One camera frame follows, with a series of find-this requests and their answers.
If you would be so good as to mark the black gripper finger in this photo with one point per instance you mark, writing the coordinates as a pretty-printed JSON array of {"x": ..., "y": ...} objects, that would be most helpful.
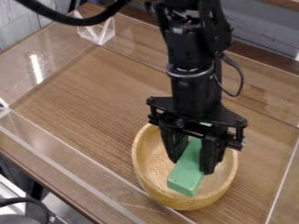
[
  {"x": 211, "y": 153},
  {"x": 175, "y": 141}
]

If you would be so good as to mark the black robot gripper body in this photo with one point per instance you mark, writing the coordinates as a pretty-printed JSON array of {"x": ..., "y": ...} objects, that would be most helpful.
[{"x": 194, "y": 107}]

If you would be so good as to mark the green rectangular block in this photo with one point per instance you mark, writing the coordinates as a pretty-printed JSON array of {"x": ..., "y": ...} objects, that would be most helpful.
[{"x": 186, "y": 176}]

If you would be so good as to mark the clear acrylic tray enclosure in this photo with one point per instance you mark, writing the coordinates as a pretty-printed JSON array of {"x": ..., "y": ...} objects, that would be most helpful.
[{"x": 75, "y": 107}]

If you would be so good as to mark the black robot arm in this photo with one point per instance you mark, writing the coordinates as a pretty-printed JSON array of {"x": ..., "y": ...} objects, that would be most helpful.
[{"x": 196, "y": 34}]

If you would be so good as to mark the brown wooden bowl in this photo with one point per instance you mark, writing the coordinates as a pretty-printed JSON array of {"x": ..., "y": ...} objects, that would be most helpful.
[{"x": 152, "y": 166}]

